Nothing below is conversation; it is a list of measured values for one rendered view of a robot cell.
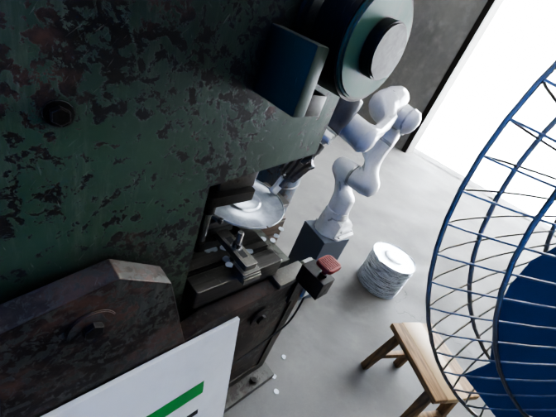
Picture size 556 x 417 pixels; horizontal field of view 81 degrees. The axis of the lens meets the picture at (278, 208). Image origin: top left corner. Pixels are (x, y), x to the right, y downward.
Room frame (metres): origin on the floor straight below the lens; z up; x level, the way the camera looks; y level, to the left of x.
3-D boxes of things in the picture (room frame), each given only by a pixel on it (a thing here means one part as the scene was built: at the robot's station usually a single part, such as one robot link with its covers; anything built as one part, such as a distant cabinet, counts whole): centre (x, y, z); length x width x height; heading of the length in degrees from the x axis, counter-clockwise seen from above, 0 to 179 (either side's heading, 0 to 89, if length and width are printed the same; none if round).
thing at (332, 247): (1.45, -0.28, 0.23); 0.18 x 0.18 x 0.45; 43
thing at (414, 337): (1.01, -0.85, 0.16); 0.34 x 0.24 x 0.34; 25
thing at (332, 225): (1.48, -0.31, 0.52); 0.22 x 0.19 x 0.14; 133
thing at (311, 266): (0.80, -0.19, 0.62); 0.10 x 0.06 x 0.20; 54
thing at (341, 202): (1.48, -0.25, 0.71); 0.18 x 0.11 x 0.25; 53
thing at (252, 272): (0.69, 0.06, 0.76); 0.17 x 0.06 x 0.10; 54
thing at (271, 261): (0.79, 0.20, 0.68); 0.45 x 0.30 x 0.06; 54
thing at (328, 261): (0.78, -0.20, 0.72); 0.07 x 0.06 x 0.08; 144
